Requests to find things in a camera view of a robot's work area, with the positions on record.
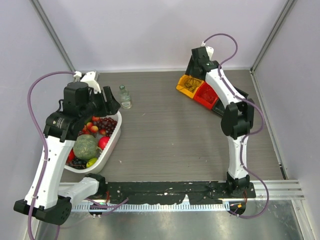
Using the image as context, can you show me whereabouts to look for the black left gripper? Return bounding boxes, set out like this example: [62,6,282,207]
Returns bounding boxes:
[80,85,120,121]

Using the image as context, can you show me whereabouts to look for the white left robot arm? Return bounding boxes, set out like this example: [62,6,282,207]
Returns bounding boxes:
[13,81,122,226]

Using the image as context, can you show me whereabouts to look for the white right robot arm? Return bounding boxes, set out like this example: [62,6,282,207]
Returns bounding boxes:
[185,46,254,198]

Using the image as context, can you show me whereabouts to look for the clear glass bottle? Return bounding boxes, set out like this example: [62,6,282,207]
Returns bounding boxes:
[119,85,132,109]

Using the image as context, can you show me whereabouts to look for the purple grape bunch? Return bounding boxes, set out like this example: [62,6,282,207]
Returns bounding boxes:
[103,117,118,137]

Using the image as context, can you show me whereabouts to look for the yellow plastic bin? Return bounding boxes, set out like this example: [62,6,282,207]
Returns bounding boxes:
[175,74,204,99]

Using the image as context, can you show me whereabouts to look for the red plastic bin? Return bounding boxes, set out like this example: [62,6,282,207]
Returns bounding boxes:
[193,82,219,110]

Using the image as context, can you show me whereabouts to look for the red yellow lychee fruits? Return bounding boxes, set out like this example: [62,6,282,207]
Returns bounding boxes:
[79,116,106,136]

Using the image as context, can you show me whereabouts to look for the red apple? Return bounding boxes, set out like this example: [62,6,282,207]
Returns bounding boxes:
[97,136,110,150]

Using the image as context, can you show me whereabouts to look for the black plastic bin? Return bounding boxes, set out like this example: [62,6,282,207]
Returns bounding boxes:
[211,87,249,117]

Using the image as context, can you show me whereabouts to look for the green melon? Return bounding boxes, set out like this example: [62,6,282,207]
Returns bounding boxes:
[73,134,98,161]

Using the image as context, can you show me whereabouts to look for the yellow green pear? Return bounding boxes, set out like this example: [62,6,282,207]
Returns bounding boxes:
[86,157,98,168]

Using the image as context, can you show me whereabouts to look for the white fruit basket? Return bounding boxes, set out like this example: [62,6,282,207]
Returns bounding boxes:
[64,110,123,174]

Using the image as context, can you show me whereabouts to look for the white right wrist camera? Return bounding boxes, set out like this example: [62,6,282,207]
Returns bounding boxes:
[201,42,214,60]

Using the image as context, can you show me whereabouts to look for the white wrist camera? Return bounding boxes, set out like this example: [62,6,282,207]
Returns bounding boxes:
[73,71,102,94]
[201,42,214,60]

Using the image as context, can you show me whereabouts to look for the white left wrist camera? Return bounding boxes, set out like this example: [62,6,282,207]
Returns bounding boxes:
[73,71,102,94]

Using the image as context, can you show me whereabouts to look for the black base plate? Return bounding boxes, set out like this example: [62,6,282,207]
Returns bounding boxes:
[77,180,257,205]

